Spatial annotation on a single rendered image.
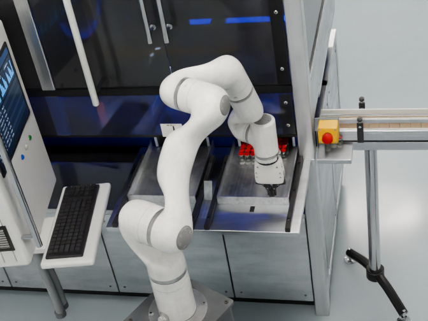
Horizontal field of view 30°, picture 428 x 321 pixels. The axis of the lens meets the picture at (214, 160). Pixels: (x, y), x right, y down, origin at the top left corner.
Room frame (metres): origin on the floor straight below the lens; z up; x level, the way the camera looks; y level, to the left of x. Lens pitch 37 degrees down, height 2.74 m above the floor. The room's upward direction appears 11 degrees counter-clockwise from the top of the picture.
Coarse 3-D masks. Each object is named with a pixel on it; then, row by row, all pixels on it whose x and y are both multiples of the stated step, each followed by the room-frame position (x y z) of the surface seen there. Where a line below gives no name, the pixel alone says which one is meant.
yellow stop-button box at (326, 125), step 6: (324, 120) 2.38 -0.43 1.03; (330, 120) 2.38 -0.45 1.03; (336, 120) 2.37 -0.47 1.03; (318, 126) 2.36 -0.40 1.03; (324, 126) 2.35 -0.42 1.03; (330, 126) 2.34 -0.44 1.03; (336, 126) 2.34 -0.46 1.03; (318, 132) 2.35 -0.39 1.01; (324, 132) 2.34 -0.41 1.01; (330, 132) 2.33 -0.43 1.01; (336, 132) 2.33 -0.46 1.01; (318, 138) 2.35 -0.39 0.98; (336, 138) 2.33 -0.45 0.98
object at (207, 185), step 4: (204, 184) 2.28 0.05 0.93; (208, 184) 2.27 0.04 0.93; (204, 188) 2.27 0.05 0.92; (208, 188) 2.26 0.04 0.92; (204, 192) 2.26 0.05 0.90; (208, 192) 2.25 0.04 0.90; (204, 196) 2.25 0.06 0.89; (208, 196) 2.25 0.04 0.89; (204, 200) 2.24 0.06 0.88; (208, 200) 2.24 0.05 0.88; (204, 204) 2.22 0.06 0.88; (208, 204) 2.21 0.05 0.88; (204, 208) 2.20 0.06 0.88; (208, 208) 2.19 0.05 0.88; (200, 212) 2.18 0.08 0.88; (204, 212) 2.17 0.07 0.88; (200, 216) 2.16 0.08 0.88; (204, 216) 2.15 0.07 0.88
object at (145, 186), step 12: (144, 156) 2.53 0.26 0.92; (156, 156) 2.57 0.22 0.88; (204, 156) 2.51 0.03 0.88; (144, 168) 2.50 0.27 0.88; (156, 168) 2.49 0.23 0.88; (192, 168) 2.44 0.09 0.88; (204, 168) 2.39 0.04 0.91; (144, 180) 2.42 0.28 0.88; (156, 180) 2.41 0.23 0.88; (192, 180) 2.37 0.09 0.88; (132, 192) 2.36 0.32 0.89; (144, 192) 2.35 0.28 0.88; (156, 192) 2.34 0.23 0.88; (192, 192) 2.30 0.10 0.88
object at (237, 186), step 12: (288, 156) 2.41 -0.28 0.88; (228, 168) 2.39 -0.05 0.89; (240, 168) 2.39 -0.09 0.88; (252, 168) 2.37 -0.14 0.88; (288, 168) 2.33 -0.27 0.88; (228, 180) 2.33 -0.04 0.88; (240, 180) 2.32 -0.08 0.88; (252, 180) 2.30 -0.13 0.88; (288, 180) 2.26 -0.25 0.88; (228, 192) 2.26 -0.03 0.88; (240, 192) 2.25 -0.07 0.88; (252, 192) 2.23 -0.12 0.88; (264, 192) 2.22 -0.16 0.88; (276, 192) 2.21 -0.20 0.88; (288, 192) 2.20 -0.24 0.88; (276, 204) 2.14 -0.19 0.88; (288, 204) 2.13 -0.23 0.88
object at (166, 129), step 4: (160, 124) 2.53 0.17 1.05; (164, 124) 2.53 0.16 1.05; (168, 124) 2.52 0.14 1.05; (172, 124) 2.52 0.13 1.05; (176, 124) 2.51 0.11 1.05; (180, 124) 2.51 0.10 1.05; (164, 128) 2.53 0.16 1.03; (168, 128) 2.52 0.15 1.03; (172, 128) 2.52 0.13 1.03; (176, 128) 2.52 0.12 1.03; (164, 132) 2.53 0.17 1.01; (168, 132) 2.53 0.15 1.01; (164, 136) 2.53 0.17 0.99
